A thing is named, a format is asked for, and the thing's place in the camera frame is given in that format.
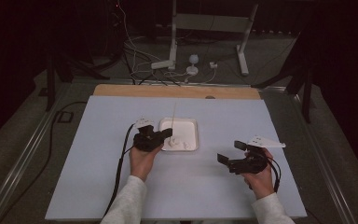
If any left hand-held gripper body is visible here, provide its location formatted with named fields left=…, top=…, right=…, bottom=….
left=132, top=117, right=164, bottom=153

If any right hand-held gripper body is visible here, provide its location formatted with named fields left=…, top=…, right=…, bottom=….
left=227, top=134, right=287, bottom=175

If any thin wooden skewer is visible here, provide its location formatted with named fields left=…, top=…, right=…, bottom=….
left=170, top=101, right=178, bottom=145

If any white square tray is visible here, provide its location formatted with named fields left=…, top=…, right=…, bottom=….
left=158, top=117, right=200, bottom=153

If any person's right hand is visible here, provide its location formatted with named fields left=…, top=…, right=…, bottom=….
left=241, top=148, right=276, bottom=200

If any person's left hand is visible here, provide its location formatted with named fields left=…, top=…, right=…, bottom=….
left=129, top=144, right=164, bottom=183

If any wooden table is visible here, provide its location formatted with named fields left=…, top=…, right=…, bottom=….
left=92, top=83, right=262, bottom=101

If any white table mat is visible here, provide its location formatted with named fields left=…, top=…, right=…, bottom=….
left=45, top=95, right=308, bottom=221

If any white power strip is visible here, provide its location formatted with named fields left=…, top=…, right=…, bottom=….
left=151, top=60, right=175, bottom=70

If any black square floor plate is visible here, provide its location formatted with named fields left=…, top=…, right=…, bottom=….
left=56, top=110, right=75, bottom=124

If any black tripod stand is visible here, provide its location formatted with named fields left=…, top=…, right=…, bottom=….
left=251, top=32, right=314, bottom=124
left=45, top=50, right=111, bottom=112

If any white metal stand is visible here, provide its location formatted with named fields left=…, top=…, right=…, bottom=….
left=168, top=0, right=259, bottom=77

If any right hand-held gripper black cable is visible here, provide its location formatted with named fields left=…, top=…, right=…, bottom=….
left=265, top=157, right=282, bottom=193

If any hand-held gripper black cable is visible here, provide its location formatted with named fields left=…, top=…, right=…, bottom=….
left=265, top=157, right=282, bottom=193
left=103, top=123, right=137, bottom=217

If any left hand-held gripper black cable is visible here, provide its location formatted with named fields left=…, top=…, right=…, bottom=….
left=103, top=123, right=137, bottom=217

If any small white round camera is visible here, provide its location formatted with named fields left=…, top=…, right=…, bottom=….
left=186, top=54, right=200, bottom=77

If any bundle of floor cables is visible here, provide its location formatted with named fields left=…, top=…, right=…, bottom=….
left=116, top=0, right=187, bottom=87

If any aluminium floor rail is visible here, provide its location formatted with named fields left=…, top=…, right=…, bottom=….
left=292, top=92, right=358, bottom=224
left=0, top=83, right=73, bottom=224

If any black floor cable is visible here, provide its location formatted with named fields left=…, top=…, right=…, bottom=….
left=0, top=101, right=88, bottom=224

